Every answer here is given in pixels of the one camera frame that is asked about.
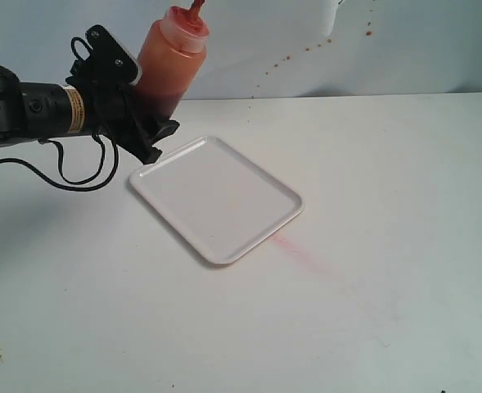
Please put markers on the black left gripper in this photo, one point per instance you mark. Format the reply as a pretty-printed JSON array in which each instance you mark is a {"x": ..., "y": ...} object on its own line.
[{"x": 108, "y": 110}]

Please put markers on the red sauce squeeze bottle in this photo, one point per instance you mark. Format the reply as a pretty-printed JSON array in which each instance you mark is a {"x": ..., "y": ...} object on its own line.
[{"x": 170, "y": 57}]

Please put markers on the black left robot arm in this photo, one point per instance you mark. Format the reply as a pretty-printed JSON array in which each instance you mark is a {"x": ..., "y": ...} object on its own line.
[{"x": 38, "y": 112}]

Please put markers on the white rectangular plastic tray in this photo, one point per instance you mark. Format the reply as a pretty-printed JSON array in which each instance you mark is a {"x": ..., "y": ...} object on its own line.
[{"x": 219, "y": 201}]

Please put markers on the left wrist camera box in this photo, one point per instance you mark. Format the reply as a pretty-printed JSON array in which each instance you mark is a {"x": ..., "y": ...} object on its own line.
[{"x": 111, "y": 55}]

